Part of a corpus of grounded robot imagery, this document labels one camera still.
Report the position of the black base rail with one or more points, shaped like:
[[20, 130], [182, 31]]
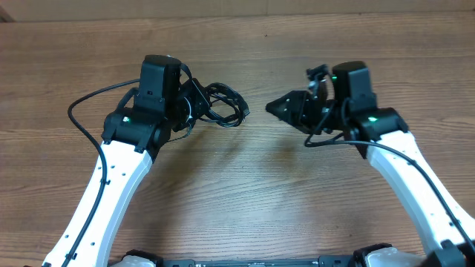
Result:
[[322, 261]]

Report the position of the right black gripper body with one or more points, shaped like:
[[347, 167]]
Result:
[[318, 110]]

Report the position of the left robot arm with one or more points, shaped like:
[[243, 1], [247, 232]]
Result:
[[132, 137]]

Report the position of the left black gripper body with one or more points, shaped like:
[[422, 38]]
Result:
[[193, 103]]

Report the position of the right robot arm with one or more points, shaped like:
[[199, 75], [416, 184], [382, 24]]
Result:
[[340, 108]]

